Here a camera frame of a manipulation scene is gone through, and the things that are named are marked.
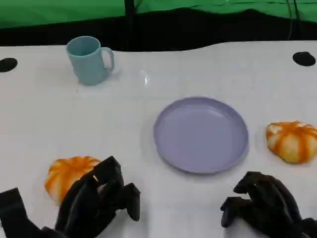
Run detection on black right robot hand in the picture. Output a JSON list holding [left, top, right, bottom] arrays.
[[220, 171, 305, 238]]

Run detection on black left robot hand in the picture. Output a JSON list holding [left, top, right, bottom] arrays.
[[54, 155, 141, 238]]

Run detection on orange and white bread roll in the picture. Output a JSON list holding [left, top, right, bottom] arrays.
[[265, 120, 317, 165], [44, 156, 102, 205]]

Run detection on lilac plate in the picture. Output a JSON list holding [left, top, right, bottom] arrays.
[[153, 96, 249, 176]]

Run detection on pale green mug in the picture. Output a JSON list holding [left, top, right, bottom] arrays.
[[66, 36, 115, 86]]

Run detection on black table grommet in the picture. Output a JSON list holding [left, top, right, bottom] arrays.
[[292, 51, 317, 67], [0, 58, 18, 73]]

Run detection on black upright pole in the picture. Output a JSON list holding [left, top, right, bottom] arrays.
[[124, 0, 136, 50]]

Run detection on green cloth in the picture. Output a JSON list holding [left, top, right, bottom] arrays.
[[0, 0, 317, 29]]

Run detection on black hanging cable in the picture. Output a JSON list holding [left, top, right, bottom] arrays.
[[286, 0, 302, 41]]

